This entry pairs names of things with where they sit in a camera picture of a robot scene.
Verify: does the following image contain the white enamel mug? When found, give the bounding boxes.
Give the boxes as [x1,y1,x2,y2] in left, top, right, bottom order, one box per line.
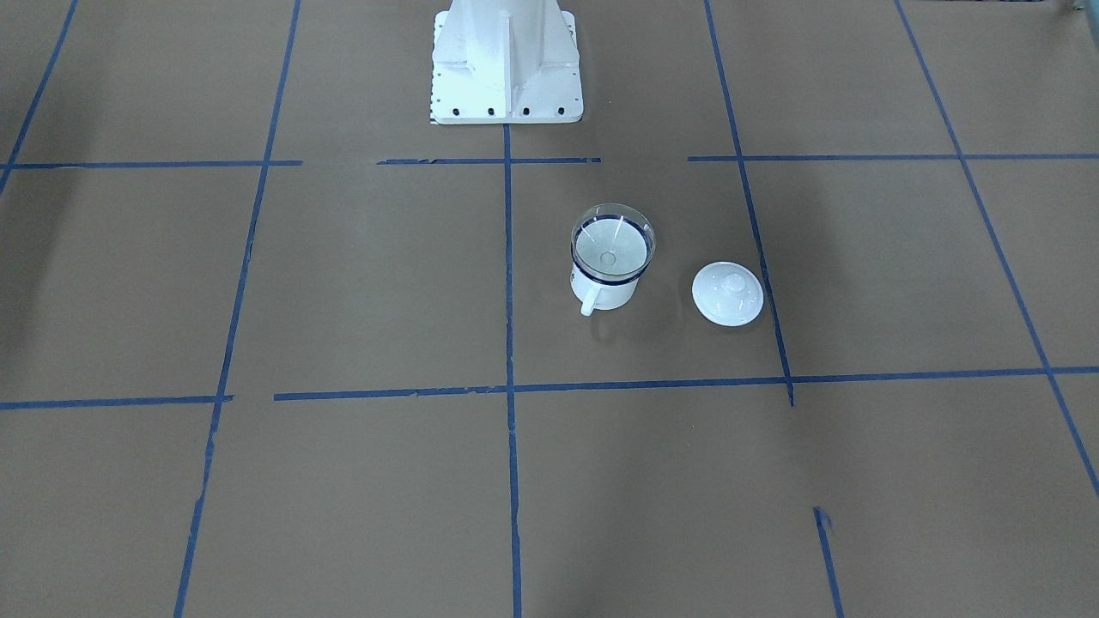
[570,214,657,317]

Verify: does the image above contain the white enamel mug lid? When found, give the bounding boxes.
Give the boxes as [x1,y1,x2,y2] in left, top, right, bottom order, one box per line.
[691,262,765,327]

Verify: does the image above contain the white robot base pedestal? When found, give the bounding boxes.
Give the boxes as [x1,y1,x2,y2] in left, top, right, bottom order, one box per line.
[429,1,585,125]

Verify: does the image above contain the clear plastic funnel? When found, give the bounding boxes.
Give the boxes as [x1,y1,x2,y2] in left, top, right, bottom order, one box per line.
[571,203,657,286]

